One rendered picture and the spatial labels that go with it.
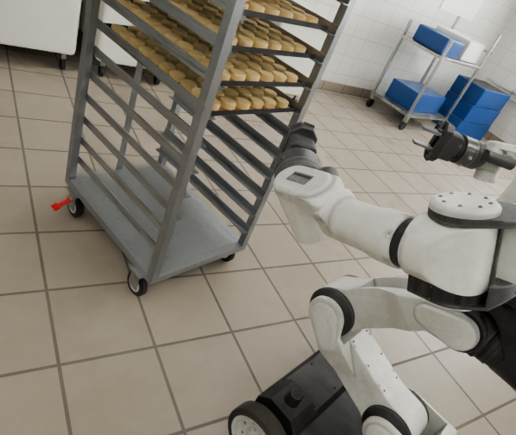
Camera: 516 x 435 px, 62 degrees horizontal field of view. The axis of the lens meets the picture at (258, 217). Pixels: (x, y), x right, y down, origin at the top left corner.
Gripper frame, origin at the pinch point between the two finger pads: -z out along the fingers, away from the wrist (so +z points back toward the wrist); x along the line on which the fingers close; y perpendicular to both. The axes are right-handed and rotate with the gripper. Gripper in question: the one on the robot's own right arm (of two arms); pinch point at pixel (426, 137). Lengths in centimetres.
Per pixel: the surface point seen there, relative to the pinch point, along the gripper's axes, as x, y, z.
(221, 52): 5, 10, -65
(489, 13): 36, -440, 223
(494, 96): -35, -367, 246
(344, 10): 20.6, -22.2, -33.4
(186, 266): -75, -1, -54
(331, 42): 11.1, -22.0, -33.2
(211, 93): -6, 9, -64
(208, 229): -76, -27, -49
